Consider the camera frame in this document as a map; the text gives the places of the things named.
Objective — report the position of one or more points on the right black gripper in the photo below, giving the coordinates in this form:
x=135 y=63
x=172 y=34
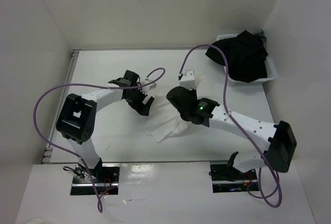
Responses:
x=193 y=92

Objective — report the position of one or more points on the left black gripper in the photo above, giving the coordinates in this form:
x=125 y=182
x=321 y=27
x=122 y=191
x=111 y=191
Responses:
x=145 y=109

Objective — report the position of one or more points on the white skirt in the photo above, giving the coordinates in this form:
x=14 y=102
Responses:
x=164 y=120

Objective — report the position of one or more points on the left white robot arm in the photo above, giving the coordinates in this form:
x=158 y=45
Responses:
x=76 y=120

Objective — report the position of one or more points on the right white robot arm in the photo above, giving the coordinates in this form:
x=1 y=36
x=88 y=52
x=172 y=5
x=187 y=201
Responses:
x=276 y=143

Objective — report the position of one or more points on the black skirt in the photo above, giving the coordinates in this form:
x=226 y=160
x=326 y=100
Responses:
x=245 y=55

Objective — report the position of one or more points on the white plastic basket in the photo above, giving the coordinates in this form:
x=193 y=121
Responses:
x=271 y=74

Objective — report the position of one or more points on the grey garment in basket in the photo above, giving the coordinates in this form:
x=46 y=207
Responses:
x=263 y=38

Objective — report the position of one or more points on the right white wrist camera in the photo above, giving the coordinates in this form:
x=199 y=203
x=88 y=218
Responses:
x=187 y=79

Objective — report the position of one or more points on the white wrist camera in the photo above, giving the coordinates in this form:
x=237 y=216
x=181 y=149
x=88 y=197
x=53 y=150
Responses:
x=187 y=79
x=148 y=84

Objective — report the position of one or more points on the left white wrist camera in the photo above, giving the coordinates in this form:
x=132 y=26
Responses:
x=148 y=84

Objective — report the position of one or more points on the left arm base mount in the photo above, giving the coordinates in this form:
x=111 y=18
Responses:
x=106 y=184

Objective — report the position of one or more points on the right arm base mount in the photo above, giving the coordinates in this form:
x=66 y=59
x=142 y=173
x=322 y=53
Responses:
x=226 y=179

